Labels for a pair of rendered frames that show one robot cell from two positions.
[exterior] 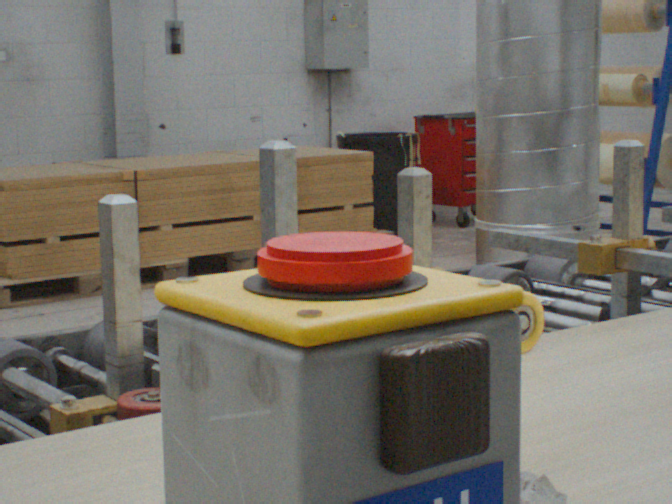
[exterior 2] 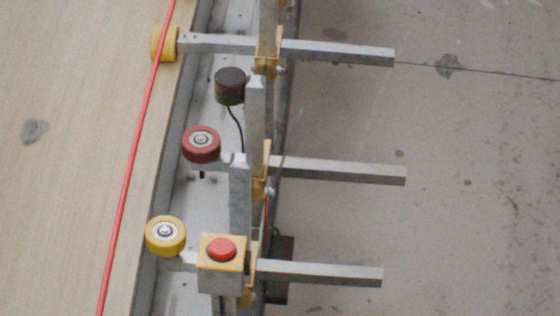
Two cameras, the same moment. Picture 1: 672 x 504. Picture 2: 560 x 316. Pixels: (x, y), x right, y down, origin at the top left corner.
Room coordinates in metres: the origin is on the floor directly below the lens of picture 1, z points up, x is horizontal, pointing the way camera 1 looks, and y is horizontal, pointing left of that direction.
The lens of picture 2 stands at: (-0.49, 0.84, 2.60)
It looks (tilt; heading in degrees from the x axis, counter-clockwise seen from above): 45 degrees down; 310
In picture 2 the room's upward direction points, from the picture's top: 2 degrees clockwise
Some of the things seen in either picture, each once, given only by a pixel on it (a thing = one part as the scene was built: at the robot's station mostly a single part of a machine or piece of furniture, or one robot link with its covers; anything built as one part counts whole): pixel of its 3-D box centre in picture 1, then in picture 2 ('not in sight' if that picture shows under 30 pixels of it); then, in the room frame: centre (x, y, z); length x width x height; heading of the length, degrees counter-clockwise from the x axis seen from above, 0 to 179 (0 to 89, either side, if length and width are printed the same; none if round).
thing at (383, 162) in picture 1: (377, 184); not in sight; (8.62, -0.30, 0.36); 0.58 x 0.56 x 0.72; 36
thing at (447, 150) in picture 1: (468, 167); not in sight; (9.25, -0.99, 0.41); 0.76 x 0.48 x 0.81; 133
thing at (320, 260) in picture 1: (335, 273); (221, 249); (0.32, 0.00, 1.22); 0.04 x 0.04 x 0.02
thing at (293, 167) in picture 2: not in sight; (299, 168); (0.58, -0.49, 0.84); 0.43 x 0.03 x 0.04; 36
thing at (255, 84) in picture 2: not in sight; (254, 169); (0.62, -0.41, 0.87); 0.04 x 0.04 x 0.48; 36
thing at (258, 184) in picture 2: not in sight; (253, 170); (0.64, -0.43, 0.85); 0.14 x 0.06 x 0.05; 126
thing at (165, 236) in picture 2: not in sight; (166, 248); (0.62, -0.15, 0.85); 0.08 x 0.08 x 0.11
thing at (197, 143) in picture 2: not in sight; (201, 157); (0.73, -0.38, 0.85); 0.08 x 0.08 x 0.11
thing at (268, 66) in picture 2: not in sight; (268, 52); (0.78, -0.63, 0.95); 0.14 x 0.06 x 0.05; 126
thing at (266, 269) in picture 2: not in sight; (269, 270); (0.46, -0.27, 0.82); 0.43 x 0.03 x 0.04; 36
